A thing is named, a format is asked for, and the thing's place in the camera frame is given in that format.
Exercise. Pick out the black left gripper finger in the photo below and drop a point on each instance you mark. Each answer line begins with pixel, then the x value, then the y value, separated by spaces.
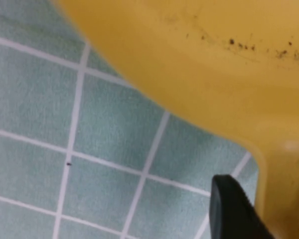
pixel 229 211

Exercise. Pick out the yellow plastic dustpan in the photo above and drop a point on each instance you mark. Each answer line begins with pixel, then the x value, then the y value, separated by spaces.
pixel 201 74

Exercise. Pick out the green white-grid tablecloth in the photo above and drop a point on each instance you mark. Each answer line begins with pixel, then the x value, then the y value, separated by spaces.
pixel 64 137

